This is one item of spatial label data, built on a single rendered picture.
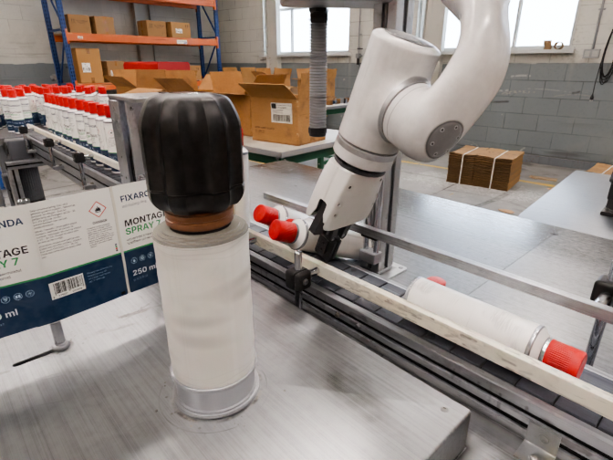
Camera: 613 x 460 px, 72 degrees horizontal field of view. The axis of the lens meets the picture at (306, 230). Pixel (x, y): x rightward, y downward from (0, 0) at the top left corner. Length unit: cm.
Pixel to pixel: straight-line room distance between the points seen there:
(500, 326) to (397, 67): 31
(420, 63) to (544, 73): 566
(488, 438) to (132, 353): 41
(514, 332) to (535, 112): 571
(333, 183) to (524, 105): 570
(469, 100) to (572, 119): 563
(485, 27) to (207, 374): 43
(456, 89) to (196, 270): 31
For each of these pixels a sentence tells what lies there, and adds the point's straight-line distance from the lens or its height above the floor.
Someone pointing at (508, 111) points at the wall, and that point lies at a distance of 627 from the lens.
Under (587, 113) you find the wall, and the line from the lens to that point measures 607.
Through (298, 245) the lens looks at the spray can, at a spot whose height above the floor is 93.
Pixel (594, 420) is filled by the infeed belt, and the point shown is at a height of 88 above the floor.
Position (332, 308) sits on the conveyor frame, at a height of 86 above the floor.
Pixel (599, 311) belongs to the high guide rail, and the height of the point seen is 96.
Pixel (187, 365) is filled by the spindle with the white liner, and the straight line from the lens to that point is 42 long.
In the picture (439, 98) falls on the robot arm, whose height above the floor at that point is 117.
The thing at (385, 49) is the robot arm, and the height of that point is 121.
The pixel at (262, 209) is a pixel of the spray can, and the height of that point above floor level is 96.
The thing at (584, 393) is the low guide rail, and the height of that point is 91.
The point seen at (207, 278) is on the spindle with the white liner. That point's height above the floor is 103.
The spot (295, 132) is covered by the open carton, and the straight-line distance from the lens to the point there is 233.
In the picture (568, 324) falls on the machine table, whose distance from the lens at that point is 77.
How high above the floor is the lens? 120
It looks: 22 degrees down
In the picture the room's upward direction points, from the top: straight up
